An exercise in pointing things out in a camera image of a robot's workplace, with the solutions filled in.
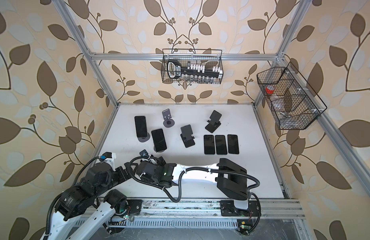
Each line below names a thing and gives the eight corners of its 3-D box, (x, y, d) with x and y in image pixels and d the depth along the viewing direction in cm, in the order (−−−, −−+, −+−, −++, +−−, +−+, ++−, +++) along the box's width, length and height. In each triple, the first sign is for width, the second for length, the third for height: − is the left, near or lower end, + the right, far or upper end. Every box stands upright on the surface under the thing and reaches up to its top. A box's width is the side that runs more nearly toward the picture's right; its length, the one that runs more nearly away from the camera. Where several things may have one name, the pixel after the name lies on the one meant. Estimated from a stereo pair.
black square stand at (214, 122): (204, 128, 108) (205, 118, 99) (212, 120, 113) (214, 109, 104) (212, 133, 105) (214, 123, 96) (220, 124, 110) (223, 114, 101)
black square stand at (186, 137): (185, 148, 98) (184, 139, 89) (180, 136, 104) (179, 127, 95) (195, 145, 100) (195, 136, 91) (190, 133, 105) (190, 124, 97)
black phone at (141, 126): (138, 140, 102) (131, 127, 90) (141, 130, 107) (135, 116, 95) (148, 140, 102) (143, 127, 90) (151, 130, 107) (145, 116, 95)
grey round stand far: (167, 129, 109) (164, 117, 99) (163, 124, 112) (160, 112, 102) (174, 125, 111) (172, 113, 101) (170, 120, 115) (168, 108, 104)
